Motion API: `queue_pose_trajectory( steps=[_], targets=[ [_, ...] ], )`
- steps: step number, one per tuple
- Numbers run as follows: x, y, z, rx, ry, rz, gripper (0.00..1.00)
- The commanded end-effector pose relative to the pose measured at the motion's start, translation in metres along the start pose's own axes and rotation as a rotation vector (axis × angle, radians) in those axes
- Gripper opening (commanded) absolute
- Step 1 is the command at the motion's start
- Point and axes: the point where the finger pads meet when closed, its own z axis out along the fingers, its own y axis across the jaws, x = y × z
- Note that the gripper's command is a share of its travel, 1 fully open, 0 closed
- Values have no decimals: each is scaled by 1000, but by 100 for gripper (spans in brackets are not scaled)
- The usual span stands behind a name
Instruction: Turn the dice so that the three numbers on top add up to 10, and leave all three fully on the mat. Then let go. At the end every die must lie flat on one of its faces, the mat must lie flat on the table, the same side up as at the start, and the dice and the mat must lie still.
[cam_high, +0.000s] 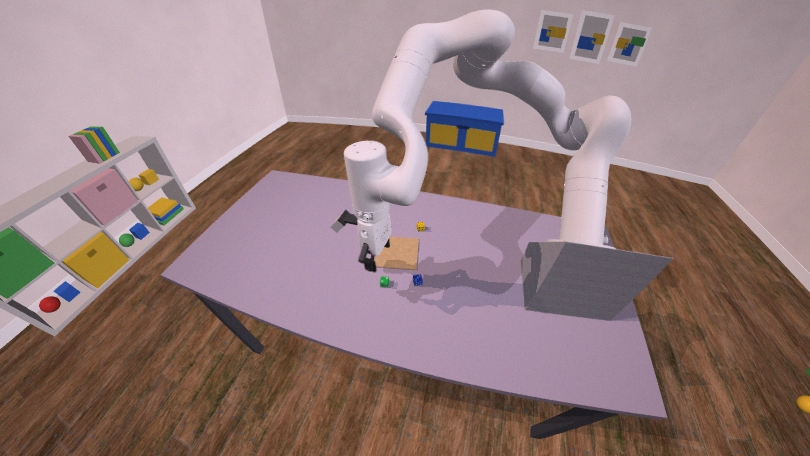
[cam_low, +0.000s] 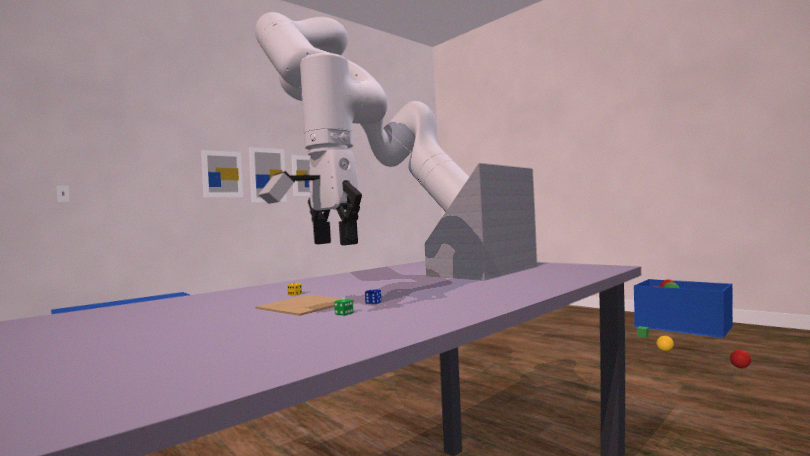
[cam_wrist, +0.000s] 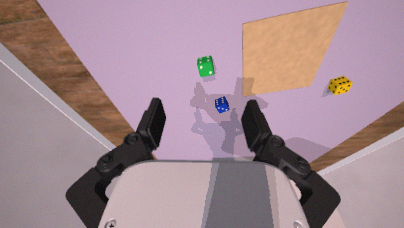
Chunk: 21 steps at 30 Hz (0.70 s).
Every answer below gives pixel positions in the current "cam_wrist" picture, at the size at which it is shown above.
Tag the yellow die with black pips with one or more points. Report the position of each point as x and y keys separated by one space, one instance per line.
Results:
x=339 y=85

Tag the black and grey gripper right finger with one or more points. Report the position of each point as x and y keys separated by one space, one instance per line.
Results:
x=318 y=198

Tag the blue die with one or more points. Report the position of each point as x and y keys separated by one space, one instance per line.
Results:
x=221 y=104

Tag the green die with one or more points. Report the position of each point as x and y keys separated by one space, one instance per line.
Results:
x=205 y=66

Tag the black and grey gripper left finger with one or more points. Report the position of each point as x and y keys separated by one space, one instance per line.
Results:
x=87 y=195

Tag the tan mat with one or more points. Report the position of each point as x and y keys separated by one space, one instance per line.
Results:
x=285 y=52

